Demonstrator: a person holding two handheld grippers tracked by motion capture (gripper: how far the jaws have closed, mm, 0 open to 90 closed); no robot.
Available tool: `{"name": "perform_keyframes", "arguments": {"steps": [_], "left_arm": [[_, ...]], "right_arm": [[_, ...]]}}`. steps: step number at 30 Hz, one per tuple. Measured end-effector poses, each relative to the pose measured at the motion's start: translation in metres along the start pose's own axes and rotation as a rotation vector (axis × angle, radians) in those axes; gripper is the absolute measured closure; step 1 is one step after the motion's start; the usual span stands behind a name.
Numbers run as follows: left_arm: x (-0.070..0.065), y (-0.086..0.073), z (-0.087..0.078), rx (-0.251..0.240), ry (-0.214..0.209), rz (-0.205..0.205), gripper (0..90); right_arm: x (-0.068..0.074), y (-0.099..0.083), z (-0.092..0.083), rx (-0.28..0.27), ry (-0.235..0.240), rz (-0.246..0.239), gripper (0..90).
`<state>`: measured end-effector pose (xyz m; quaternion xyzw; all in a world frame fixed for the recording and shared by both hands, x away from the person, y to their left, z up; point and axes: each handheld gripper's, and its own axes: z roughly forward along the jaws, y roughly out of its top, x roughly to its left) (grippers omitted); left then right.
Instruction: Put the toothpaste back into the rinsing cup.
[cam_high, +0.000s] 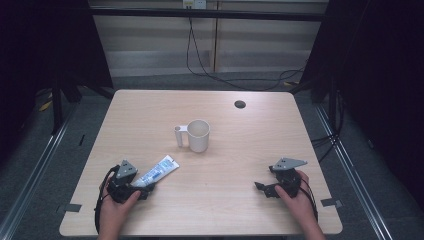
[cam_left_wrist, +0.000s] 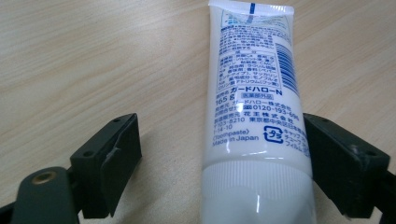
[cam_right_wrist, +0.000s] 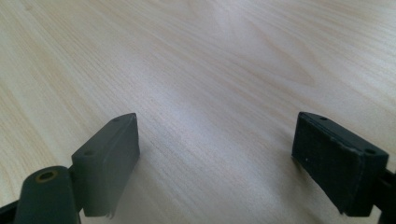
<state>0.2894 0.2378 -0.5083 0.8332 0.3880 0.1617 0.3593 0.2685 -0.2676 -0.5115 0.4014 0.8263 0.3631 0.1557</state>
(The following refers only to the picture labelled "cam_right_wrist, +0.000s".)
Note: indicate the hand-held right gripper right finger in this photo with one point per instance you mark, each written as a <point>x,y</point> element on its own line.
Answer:
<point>333,165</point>

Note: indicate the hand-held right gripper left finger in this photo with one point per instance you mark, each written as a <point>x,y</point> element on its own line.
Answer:
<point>106,168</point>

